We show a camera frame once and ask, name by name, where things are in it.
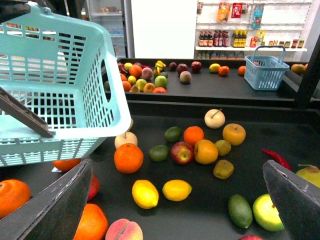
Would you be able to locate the yellow-orange persimmon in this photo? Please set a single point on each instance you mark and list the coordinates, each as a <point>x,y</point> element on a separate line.
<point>234,133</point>

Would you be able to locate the bright green apple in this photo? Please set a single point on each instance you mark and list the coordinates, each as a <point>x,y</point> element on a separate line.
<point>266,214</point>

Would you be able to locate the green mango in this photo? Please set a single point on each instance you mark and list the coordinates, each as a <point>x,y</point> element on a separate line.
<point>240,211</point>

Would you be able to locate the far green apple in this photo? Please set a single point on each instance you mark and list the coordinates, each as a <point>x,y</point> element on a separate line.
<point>161,81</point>

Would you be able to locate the far dark red apple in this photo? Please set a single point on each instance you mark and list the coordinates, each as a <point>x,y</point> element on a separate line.
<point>181,68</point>

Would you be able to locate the blue plastic basket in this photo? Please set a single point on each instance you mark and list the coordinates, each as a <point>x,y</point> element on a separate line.
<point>265,72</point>

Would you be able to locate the far peach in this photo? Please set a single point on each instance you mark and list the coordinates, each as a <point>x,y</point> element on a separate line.
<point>185,77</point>

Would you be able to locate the dragon fruit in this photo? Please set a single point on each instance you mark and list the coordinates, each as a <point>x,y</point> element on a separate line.
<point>121,68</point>

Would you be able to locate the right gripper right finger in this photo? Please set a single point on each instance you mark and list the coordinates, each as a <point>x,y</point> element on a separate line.
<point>296,199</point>

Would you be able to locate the black display tray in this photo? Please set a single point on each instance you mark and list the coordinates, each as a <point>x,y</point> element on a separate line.
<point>210,88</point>
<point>292,133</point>

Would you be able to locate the far big orange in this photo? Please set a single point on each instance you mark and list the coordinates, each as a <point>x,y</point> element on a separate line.
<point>136,71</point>

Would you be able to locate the red chili pepper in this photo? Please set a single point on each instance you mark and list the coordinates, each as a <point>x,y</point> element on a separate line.
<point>278,158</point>

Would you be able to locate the sauce shelf unit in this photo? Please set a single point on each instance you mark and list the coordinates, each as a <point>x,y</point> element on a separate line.
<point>232,26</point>

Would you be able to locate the brown kiwi pear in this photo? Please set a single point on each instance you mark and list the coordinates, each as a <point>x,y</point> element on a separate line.
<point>223,169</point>

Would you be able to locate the far black display tray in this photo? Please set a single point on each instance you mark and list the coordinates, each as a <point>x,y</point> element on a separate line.
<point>210,88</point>

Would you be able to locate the far orange mandarin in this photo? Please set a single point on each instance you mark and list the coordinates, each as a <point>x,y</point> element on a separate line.
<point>224,71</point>

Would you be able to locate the large orange near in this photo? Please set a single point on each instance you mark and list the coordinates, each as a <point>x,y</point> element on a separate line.
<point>128,158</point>

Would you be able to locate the teal plastic shopping basket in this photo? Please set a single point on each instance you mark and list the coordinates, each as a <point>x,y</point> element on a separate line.
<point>64,70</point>

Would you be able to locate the yellow star fruit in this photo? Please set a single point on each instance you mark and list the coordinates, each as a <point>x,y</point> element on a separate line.
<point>158,68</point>

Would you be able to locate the near black display tray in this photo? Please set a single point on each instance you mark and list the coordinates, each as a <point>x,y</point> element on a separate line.
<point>292,133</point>

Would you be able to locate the far orange by basket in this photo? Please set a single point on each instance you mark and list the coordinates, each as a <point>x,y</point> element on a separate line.
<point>242,70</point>

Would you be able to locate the orange-yellow persimmon front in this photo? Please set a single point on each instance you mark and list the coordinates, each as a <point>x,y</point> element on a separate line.
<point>205,152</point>

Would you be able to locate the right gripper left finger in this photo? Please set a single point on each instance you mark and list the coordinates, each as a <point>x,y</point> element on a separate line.
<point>55,213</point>

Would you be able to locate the peach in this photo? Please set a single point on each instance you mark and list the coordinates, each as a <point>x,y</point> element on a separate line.
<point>124,229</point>
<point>185,77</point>

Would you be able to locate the dark green avocado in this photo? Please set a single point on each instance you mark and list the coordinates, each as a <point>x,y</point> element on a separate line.
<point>159,153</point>

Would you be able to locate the green lime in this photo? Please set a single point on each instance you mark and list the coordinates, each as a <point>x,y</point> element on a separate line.
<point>172,134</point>

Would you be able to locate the white pear with stem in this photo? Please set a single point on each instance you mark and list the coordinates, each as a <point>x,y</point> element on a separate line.
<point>214,118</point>

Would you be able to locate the white pear front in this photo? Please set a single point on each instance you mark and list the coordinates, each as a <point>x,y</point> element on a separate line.
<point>125,138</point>

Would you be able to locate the orange mandarin near tray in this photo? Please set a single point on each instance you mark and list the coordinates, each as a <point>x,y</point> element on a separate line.
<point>193,134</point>

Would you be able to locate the peach near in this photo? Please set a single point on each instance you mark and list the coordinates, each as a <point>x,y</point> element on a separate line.
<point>124,229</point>

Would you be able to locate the small green-yellow pear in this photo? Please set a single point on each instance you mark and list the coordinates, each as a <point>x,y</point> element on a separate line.
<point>223,147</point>

